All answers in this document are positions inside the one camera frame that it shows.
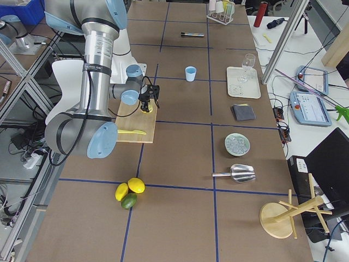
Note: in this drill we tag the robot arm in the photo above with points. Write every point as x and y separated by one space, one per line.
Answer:
80 122
13 31

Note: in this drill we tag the yellow lemon left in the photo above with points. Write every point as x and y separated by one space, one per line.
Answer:
121 191

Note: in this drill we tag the folded dark umbrella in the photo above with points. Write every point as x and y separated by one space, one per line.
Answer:
276 22

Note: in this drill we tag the black laptop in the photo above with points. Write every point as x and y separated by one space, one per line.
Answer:
328 164

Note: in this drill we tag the wooden cup tree stand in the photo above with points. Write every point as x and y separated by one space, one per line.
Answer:
277 218

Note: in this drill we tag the yellow lemon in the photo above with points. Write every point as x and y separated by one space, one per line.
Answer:
136 185
121 191

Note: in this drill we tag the wine glass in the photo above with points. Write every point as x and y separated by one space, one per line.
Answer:
247 64

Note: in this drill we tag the reacher grabber tool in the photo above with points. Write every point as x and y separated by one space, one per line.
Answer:
342 111

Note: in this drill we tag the aluminium frame post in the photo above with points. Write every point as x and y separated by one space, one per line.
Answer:
287 32

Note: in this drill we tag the blue plastic cup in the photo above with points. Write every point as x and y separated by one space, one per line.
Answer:
190 73

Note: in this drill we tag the pink plastic cup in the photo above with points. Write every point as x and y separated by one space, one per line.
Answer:
212 5

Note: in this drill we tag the grey folded cloth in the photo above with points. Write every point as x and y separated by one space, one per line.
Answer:
243 112

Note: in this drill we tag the steel muddler black tip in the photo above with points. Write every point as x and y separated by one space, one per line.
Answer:
191 35

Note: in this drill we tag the yellow plastic cup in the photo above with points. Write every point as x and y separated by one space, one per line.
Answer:
228 7

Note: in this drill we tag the red bottle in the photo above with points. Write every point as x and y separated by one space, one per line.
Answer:
262 11

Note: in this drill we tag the teach pendant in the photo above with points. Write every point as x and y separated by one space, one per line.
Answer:
309 110
314 77

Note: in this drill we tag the wooden cutting board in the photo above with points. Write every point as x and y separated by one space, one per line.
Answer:
140 121

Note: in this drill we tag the yellow plastic knife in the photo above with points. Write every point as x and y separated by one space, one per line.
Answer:
140 132

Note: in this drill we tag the cream bear tray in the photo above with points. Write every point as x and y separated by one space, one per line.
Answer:
236 88

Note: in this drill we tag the lemon slice stack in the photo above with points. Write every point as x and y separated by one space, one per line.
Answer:
147 109

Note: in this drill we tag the white plastic cup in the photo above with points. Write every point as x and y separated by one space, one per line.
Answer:
219 7

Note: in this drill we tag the black power strip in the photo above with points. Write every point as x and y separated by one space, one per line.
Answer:
283 128

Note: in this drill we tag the green bowl of ice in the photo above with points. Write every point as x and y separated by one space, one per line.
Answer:
237 144

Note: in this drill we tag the yellow plastic spoon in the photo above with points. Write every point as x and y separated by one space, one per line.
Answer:
268 39

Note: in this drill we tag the steel ice scoop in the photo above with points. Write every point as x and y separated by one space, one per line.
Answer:
239 173

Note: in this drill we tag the near teach pendant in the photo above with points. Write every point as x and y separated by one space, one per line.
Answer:
309 110

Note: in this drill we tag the green lime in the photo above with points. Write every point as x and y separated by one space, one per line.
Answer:
129 201

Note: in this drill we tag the white wire cup rack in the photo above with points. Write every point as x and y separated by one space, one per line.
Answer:
221 17

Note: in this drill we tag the far teach pendant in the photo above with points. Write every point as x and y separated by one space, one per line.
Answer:
314 77

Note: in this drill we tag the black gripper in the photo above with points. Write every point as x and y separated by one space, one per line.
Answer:
143 99

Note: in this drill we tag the yellow lemon right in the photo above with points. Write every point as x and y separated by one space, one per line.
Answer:
136 185

